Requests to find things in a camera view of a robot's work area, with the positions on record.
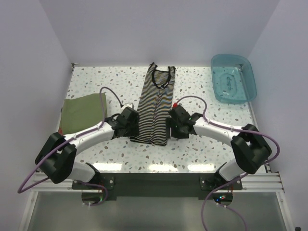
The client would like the aluminium front frame rail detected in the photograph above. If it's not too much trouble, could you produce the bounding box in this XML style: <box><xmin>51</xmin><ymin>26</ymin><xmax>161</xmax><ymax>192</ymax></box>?
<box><xmin>32</xmin><ymin>173</ymin><xmax>284</xmax><ymax>193</ymax></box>

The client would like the olive green tank top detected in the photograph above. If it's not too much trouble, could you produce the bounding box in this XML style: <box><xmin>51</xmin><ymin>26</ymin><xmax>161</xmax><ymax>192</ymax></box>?
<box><xmin>59</xmin><ymin>93</ymin><xmax>107</xmax><ymax>135</ymax></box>

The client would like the translucent blue plastic bin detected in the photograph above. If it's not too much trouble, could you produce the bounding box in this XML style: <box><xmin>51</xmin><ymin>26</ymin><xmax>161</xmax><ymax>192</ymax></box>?
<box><xmin>211</xmin><ymin>54</ymin><xmax>257</xmax><ymax>104</ymax></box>

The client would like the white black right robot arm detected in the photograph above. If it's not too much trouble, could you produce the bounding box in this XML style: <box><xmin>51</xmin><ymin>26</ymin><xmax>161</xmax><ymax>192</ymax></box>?
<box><xmin>169</xmin><ymin>105</ymin><xmax>272</xmax><ymax>189</ymax></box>

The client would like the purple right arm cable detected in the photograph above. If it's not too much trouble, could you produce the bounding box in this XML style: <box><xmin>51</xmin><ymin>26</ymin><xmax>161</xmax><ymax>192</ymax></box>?
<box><xmin>174</xmin><ymin>96</ymin><xmax>281</xmax><ymax>231</ymax></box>

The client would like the black white striped tank top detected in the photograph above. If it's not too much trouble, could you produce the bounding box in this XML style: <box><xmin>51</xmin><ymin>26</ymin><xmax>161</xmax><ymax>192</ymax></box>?
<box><xmin>130</xmin><ymin>63</ymin><xmax>176</xmax><ymax>146</ymax></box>

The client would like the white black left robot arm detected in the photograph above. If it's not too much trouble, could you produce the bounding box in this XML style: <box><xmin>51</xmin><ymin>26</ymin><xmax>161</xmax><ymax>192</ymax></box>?
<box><xmin>35</xmin><ymin>103</ymin><xmax>139</xmax><ymax>189</ymax></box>

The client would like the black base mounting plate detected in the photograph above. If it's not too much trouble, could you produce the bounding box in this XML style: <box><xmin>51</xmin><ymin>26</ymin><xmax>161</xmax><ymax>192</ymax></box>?
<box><xmin>71</xmin><ymin>172</ymin><xmax>242</xmax><ymax>202</ymax></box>

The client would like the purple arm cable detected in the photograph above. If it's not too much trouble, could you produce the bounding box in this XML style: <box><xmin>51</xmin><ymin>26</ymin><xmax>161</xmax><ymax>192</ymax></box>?
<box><xmin>17</xmin><ymin>87</ymin><xmax>128</xmax><ymax>207</ymax></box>
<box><xmin>174</xmin><ymin>96</ymin><xmax>281</xmax><ymax>231</ymax></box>

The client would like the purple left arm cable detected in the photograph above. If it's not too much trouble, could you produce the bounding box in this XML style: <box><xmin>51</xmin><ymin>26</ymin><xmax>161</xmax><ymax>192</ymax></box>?
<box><xmin>17</xmin><ymin>87</ymin><xmax>128</xmax><ymax>207</ymax></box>

